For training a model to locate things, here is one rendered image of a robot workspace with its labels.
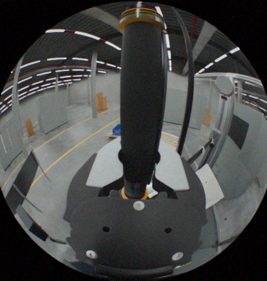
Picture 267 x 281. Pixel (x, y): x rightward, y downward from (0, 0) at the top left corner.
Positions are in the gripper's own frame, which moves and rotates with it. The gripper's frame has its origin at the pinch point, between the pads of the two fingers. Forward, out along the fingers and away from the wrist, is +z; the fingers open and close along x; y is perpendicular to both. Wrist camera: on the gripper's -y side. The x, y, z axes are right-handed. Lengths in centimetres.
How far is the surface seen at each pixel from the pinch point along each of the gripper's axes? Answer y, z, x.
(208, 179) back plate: 30, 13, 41
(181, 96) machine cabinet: -6, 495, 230
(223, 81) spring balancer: -27, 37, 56
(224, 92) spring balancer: -18, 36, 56
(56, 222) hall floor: 163, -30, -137
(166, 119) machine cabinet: 148, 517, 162
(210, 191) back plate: 32, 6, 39
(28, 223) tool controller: 39, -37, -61
